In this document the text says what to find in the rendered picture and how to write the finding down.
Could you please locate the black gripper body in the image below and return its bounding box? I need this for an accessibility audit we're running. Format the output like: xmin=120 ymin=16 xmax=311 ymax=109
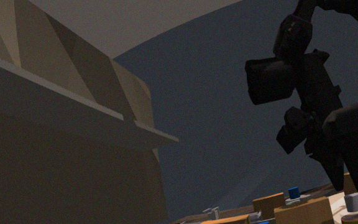
xmin=300 ymin=81 xmax=358 ymax=154

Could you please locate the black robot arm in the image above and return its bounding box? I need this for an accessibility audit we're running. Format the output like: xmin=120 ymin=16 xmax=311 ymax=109
xmin=245 ymin=0 xmax=358 ymax=155

